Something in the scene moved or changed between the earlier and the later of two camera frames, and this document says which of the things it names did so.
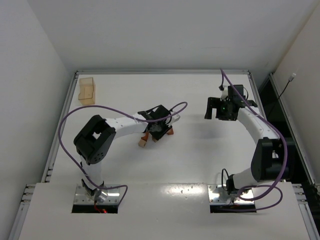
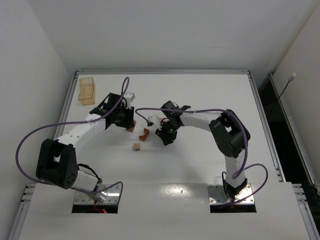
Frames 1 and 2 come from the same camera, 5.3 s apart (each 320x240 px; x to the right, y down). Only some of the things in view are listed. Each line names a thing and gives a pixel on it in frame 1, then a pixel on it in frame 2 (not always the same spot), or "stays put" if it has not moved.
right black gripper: [213, 107] → [166, 136]
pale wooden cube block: [142, 143] → [136, 146]
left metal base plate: [82, 197] stays put
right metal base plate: [217, 195] stays put
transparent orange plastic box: [87, 89] stays put
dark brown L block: [145, 138] stays put
